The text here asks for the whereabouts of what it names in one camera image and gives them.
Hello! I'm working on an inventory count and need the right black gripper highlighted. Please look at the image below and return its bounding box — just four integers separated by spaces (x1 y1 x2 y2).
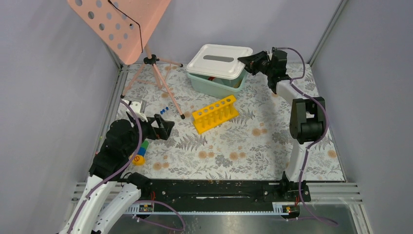
237 51 274 77

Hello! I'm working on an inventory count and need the mint green plastic bin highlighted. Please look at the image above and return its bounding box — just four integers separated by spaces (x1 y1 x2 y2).
187 71 248 99

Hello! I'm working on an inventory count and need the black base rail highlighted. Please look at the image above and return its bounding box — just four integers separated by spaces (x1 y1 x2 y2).
138 179 311 213

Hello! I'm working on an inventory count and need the yellow capped bottle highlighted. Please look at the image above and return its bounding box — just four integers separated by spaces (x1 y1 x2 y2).
131 155 146 166

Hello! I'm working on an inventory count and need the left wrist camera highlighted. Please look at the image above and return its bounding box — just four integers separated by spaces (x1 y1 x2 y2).
122 99 148 122

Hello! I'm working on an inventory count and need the pink perforated music stand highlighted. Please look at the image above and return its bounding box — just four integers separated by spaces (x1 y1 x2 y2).
67 0 185 119

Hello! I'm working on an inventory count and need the white plastic bin lid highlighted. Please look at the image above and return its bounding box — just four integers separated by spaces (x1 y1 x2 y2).
186 44 253 80

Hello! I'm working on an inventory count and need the yellow test tube rack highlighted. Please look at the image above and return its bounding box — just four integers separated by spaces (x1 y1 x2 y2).
192 95 239 134

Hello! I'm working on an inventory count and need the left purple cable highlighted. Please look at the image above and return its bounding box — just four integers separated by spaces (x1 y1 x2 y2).
66 98 143 234

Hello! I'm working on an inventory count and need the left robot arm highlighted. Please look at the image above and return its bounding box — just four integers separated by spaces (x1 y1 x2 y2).
61 114 175 234

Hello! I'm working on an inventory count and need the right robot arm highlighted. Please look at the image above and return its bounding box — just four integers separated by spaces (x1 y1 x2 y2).
238 47 328 201

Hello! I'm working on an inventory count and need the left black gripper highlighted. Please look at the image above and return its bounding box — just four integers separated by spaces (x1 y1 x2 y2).
125 113 175 156

